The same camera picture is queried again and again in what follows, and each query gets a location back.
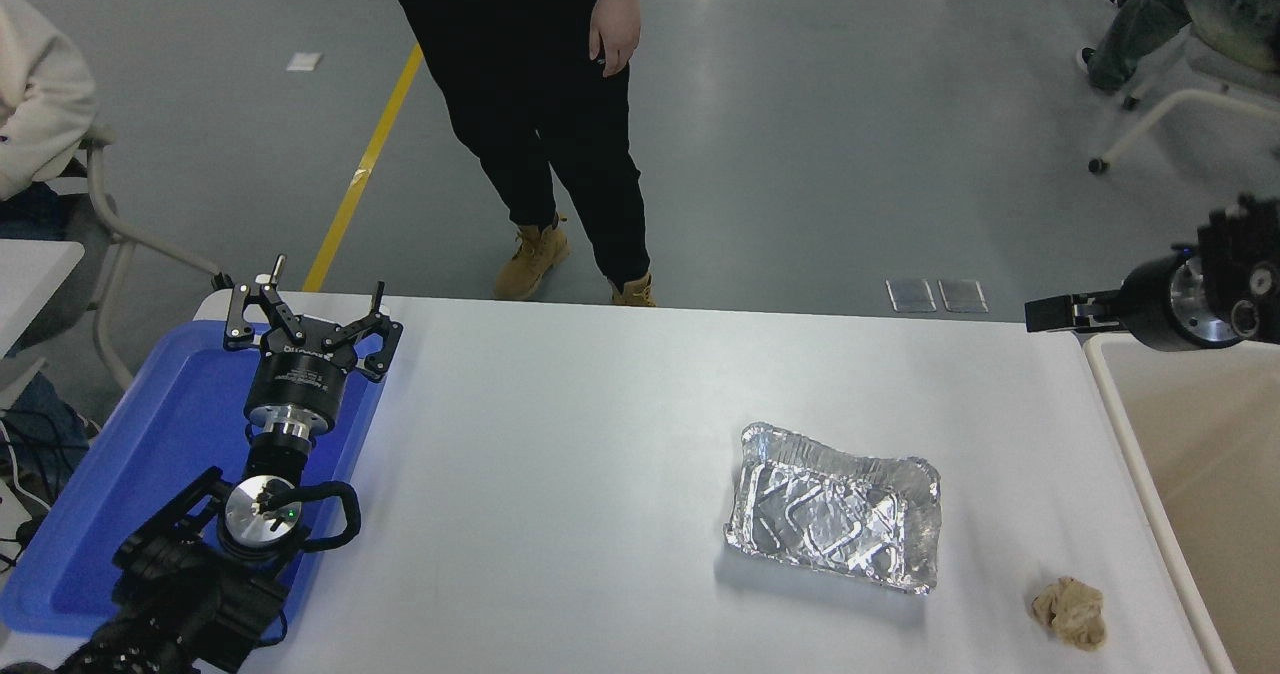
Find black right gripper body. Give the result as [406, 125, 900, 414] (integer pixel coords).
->
[1119, 253, 1207, 353]

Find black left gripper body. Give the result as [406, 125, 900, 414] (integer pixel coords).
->
[243, 341, 357, 423]

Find person's hand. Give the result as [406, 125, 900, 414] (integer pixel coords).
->
[588, 0, 643, 79]

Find clear floor plate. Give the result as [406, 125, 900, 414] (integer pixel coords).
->
[938, 279, 989, 313]
[886, 278, 938, 313]

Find blue plastic tray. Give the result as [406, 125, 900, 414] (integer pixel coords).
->
[0, 319, 391, 640]

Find large pale bin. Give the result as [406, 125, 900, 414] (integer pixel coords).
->
[1083, 332, 1280, 674]

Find standing person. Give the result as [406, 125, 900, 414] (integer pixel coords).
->
[385, 0, 659, 308]

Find seated person on wheeled chair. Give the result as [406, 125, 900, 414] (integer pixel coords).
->
[1075, 0, 1280, 93]

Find crumpled tan paper ball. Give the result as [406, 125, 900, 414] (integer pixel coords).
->
[1030, 576, 1107, 652]

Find silver foil tray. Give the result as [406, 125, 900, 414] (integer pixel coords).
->
[725, 422, 944, 595]

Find seated person at small table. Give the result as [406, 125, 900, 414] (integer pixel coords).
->
[0, 0, 98, 500]

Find white frame chair grey seat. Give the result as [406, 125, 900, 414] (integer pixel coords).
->
[10, 122, 236, 395]

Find white frame wheeled chair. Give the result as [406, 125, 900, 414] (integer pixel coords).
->
[1088, 29, 1280, 177]

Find black cable bundle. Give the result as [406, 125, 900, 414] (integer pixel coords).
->
[0, 409, 91, 570]

